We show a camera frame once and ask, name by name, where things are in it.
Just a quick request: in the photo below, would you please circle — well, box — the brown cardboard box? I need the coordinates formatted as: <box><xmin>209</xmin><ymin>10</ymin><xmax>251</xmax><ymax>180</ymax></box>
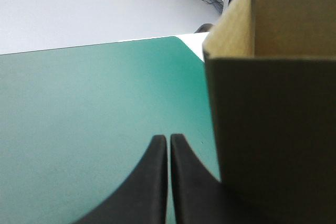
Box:
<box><xmin>202</xmin><ymin>0</ymin><xmax>336</xmax><ymax>224</ymax></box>

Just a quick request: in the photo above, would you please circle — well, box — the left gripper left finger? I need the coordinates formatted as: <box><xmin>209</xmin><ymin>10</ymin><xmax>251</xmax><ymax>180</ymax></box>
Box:
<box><xmin>68</xmin><ymin>134</ymin><xmax>169</xmax><ymax>224</ymax></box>

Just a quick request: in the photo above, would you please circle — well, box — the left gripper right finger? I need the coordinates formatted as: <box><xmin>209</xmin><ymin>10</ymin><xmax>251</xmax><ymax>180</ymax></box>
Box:
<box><xmin>170</xmin><ymin>133</ymin><xmax>224</xmax><ymax>224</ymax></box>

